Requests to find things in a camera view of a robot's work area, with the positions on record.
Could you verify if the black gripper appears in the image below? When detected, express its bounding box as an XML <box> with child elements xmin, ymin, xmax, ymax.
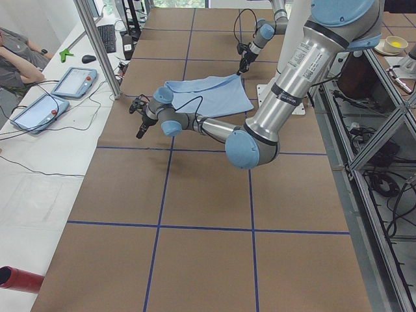
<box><xmin>236</xmin><ymin>50</ymin><xmax>258</xmax><ymax>75</ymax></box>
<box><xmin>136</xmin><ymin>114</ymin><xmax>157</xmax><ymax>139</ymax></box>

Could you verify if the light blue t-shirt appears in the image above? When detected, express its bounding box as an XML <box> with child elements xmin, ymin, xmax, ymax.
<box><xmin>164</xmin><ymin>74</ymin><xmax>254</xmax><ymax>118</ymax></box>

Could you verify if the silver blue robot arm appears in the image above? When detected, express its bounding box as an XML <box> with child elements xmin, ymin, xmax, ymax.
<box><xmin>235</xmin><ymin>0</ymin><xmax>289</xmax><ymax>75</ymax></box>
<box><xmin>129</xmin><ymin>1</ymin><xmax>384</xmax><ymax>169</ymax></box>

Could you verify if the far blue teach pendant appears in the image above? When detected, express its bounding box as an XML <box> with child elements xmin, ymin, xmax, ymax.
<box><xmin>51</xmin><ymin>67</ymin><xmax>98</xmax><ymax>99</ymax></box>

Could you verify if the blue teach pendant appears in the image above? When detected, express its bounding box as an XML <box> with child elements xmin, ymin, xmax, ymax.
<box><xmin>51</xmin><ymin>67</ymin><xmax>98</xmax><ymax>99</ymax></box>
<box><xmin>10</xmin><ymin>94</ymin><xmax>70</xmax><ymax>134</ymax></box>

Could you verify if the black label box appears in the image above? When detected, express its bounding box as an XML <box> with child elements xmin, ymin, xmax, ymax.
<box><xmin>122</xmin><ymin>34</ymin><xmax>134</xmax><ymax>60</ymax></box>

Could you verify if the black computer mouse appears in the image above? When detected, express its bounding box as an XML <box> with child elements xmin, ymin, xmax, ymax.
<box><xmin>81</xmin><ymin>55</ymin><xmax>96</xmax><ymax>64</ymax></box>

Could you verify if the near blue teach pendant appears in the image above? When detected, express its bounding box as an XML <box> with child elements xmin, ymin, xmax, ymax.
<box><xmin>10</xmin><ymin>94</ymin><xmax>70</xmax><ymax>134</ymax></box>

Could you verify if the black keyboard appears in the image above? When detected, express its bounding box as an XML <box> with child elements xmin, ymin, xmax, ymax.
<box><xmin>97</xmin><ymin>24</ymin><xmax>116</xmax><ymax>53</ymax></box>

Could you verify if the green plastic tool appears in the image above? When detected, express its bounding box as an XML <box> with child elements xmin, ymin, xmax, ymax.
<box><xmin>59</xmin><ymin>48</ymin><xmax>73</xmax><ymax>63</ymax></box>

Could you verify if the seated person in grey shirt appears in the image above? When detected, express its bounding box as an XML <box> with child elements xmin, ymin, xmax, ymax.
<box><xmin>1</xmin><ymin>27</ymin><xmax>54</xmax><ymax>96</ymax></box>

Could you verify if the red cylinder bottle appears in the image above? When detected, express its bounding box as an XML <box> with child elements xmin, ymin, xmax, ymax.
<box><xmin>1</xmin><ymin>266</ymin><xmax>44</xmax><ymax>294</ymax></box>

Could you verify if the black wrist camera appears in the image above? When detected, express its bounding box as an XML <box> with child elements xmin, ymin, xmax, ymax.
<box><xmin>237</xmin><ymin>42</ymin><xmax>250</xmax><ymax>55</ymax></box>
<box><xmin>129</xmin><ymin>94</ymin><xmax>150</xmax><ymax>115</ymax></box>

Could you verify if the aluminium frame post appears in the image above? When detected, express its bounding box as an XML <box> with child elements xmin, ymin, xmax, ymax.
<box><xmin>73</xmin><ymin>0</ymin><xmax>121</xmax><ymax>99</ymax></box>

